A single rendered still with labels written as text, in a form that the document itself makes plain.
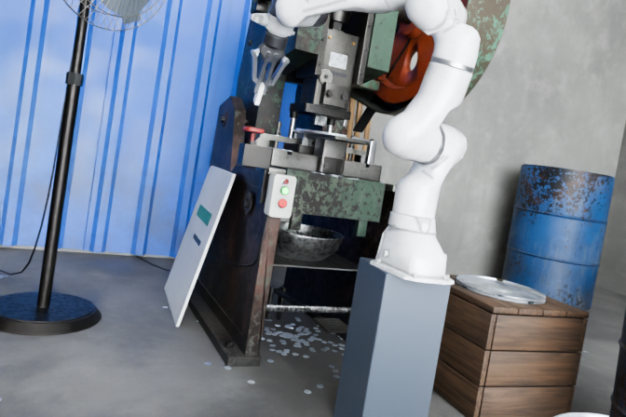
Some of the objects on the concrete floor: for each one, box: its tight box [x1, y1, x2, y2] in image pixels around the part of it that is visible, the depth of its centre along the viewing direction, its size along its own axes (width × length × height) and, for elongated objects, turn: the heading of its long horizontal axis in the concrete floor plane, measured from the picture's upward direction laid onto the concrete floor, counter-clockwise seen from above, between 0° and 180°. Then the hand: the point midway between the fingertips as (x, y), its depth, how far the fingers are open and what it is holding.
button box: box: [136, 173, 296, 272], centre depth 231 cm, size 145×25×62 cm
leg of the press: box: [187, 96, 286, 367], centre depth 212 cm, size 92×12×90 cm
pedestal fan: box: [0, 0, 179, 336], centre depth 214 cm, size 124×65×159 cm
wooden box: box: [432, 275, 589, 417], centre depth 183 cm, size 40×38×35 cm
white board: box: [164, 166, 236, 327], centre depth 222 cm, size 14×50×59 cm
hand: (258, 93), depth 174 cm, fingers closed
